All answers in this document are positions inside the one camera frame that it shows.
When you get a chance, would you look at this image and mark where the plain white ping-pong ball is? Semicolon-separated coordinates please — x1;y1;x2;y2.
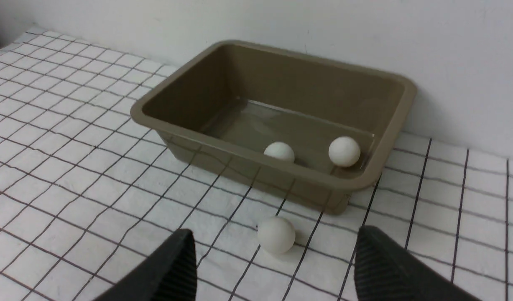
258;217;296;255

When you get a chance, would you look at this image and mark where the white black grid tablecloth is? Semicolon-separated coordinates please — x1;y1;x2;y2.
0;28;513;301

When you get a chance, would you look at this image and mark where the white ping-pong ball with logo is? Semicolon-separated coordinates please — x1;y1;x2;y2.
264;141;295;163

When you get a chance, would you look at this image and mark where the olive plastic storage bin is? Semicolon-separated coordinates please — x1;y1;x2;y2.
130;40;417;215

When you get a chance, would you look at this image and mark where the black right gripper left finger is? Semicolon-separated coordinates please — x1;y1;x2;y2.
95;229;197;301

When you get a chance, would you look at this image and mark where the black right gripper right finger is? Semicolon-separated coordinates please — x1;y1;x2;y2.
354;225;478;301

